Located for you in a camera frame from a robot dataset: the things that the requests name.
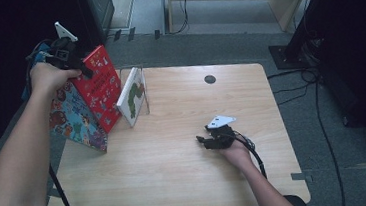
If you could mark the black metal stand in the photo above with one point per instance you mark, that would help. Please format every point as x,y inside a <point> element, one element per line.
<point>287,55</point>

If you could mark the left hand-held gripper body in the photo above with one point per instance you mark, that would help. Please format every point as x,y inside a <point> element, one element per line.
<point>63,55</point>

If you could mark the red picture book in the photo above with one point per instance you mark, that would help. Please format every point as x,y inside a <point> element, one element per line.
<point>103,93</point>

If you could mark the light blue monsters picture book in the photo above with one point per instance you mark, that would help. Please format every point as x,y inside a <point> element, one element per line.
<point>76,125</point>

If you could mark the black round table grommet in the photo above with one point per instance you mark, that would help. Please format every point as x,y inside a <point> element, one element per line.
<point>209,79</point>

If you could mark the black cabinet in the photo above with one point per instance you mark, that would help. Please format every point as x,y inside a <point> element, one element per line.
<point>96,13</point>

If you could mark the grey tape piece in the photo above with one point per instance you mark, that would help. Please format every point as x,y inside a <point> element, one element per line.
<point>54,193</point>
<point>301,177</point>

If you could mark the black floor tape strip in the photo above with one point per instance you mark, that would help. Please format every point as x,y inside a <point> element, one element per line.
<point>157,34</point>
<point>117,35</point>
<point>131,34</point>

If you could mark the white caterpillar picture book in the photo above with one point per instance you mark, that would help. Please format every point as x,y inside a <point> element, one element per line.
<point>133,97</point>

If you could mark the person's right hand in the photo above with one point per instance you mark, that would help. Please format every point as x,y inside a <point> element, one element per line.
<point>239,155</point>

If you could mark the silver wristwatch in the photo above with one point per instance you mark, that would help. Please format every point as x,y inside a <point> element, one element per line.
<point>249,143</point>

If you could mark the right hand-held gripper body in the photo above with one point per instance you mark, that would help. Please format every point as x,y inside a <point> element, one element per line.
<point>222,138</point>

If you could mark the clear acrylic book rack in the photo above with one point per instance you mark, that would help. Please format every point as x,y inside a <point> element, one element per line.
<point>124,73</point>

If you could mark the person's left hand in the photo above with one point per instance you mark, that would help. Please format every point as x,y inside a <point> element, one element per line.
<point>48,79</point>

